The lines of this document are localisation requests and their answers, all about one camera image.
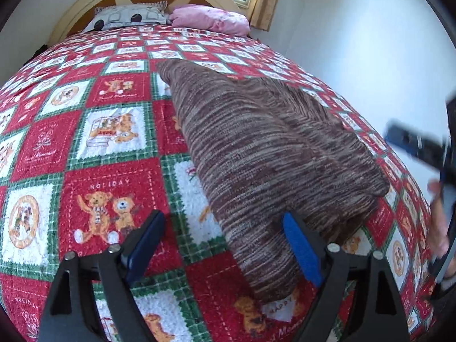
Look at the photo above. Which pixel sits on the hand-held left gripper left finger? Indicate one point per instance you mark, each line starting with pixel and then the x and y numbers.
pixel 142 253

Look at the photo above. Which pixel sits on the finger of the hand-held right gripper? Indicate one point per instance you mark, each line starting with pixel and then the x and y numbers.
pixel 404 140

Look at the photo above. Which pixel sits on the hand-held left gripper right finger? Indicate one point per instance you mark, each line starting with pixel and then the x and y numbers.
pixel 302 253

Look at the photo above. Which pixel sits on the brown knit sweater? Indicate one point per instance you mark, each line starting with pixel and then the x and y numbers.
pixel 256 156

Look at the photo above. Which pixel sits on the person's left hand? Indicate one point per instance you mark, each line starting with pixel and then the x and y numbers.
pixel 439 221

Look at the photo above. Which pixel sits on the red printed quilt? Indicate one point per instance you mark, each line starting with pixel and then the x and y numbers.
pixel 89 142

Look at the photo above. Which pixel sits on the yellow curtain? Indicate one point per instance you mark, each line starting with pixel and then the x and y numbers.
pixel 269 0

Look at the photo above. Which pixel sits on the dark bedside object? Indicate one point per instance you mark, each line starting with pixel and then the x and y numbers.
pixel 40 50

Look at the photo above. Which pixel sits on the pink pillow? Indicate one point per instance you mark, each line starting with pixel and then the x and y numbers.
pixel 210 19

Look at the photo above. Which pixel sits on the grey patterned pillow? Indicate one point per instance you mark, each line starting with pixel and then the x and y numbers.
pixel 128 16

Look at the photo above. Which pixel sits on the cream round headboard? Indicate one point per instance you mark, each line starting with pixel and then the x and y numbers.
pixel 74 10

